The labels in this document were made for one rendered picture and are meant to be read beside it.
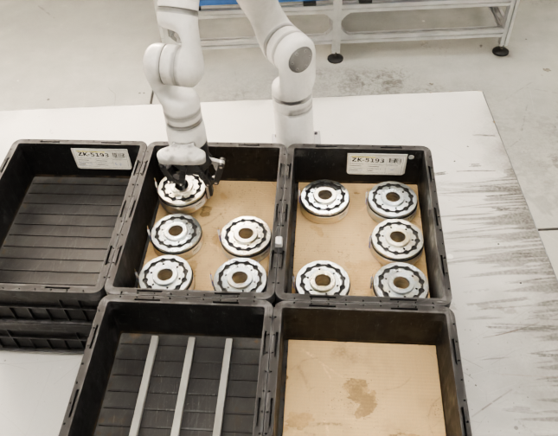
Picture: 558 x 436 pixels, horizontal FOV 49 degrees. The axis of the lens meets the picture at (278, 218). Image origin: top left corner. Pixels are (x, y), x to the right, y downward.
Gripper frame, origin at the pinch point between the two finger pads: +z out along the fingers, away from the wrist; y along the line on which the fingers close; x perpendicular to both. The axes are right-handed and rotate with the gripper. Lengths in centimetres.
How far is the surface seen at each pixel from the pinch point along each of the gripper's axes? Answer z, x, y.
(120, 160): -1.3, -7.2, 18.0
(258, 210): 4.2, 1.6, -13.0
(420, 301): -6, 30, -43
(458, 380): -6, 44, -48
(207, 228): 4.3, 7.1, -2.7
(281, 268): -4.4, 23.4, -19.6
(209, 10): 57, -171, 28
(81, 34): 87, -200, 106
